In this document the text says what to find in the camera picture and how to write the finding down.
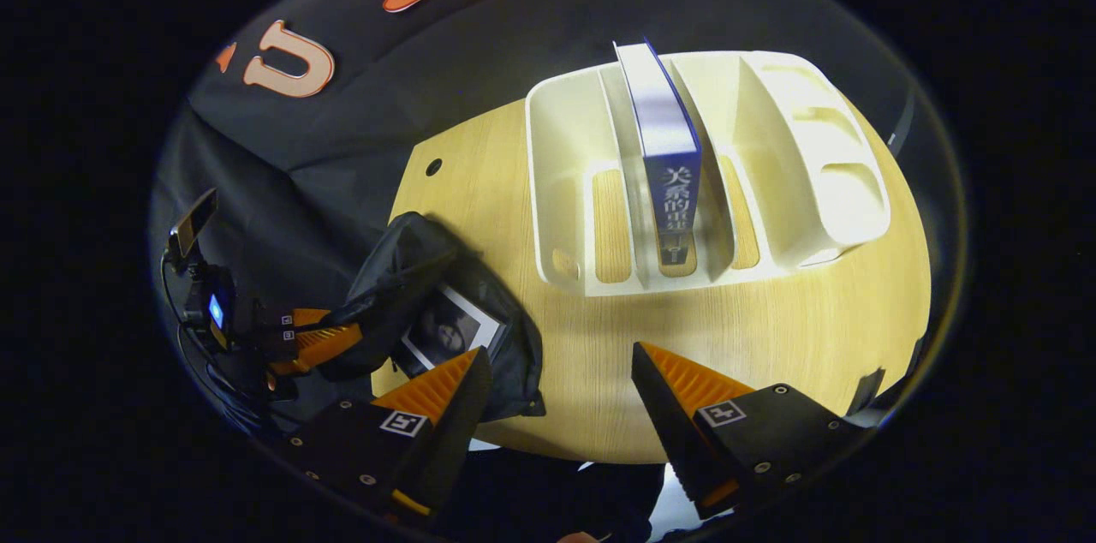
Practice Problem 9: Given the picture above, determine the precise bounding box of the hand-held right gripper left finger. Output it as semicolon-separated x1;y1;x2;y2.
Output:
272;346;495;527

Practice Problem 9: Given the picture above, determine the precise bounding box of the black schoolbag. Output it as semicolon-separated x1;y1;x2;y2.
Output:
321;212;546;424

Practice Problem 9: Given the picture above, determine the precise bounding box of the black table clamp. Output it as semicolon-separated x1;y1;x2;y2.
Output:
852;367;887;415

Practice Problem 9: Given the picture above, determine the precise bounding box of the plain black curtain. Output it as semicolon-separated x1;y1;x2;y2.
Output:
150;110;395;433

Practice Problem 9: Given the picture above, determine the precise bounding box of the grey book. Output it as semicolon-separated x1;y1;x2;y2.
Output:
398;284;508;381

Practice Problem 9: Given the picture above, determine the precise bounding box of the blue book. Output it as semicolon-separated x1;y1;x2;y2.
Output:
614;38;705;266

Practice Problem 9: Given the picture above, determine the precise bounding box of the thin grey pole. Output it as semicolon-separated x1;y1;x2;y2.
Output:
886;89;917;154

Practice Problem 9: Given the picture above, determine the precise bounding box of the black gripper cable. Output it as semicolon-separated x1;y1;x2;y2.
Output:
158;256;283;437

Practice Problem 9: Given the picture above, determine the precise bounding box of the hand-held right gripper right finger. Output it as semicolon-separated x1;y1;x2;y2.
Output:
630;342;866;521

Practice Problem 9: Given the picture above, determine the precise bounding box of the white bookshelf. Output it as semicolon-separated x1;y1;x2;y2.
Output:
524;51;893;297

